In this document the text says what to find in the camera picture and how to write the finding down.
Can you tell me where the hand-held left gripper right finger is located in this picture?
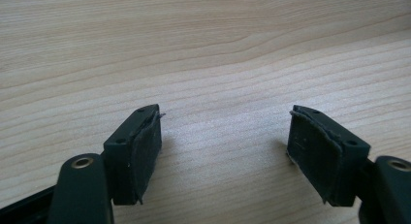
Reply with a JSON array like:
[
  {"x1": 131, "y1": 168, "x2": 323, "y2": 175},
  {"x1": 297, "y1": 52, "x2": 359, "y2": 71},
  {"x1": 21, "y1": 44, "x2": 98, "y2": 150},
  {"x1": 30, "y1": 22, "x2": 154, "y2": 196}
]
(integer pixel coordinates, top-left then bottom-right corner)
[{"x1": 286, "y1": 104, "x2": 371, "y2": 208}]

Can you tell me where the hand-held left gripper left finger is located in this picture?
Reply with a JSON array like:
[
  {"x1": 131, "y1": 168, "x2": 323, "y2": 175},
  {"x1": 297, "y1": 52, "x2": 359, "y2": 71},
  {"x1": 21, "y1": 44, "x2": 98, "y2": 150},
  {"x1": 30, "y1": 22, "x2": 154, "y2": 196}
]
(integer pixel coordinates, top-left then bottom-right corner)
[{"x1": 103, "y1": 103, "x2": 167, "y2": 207}]

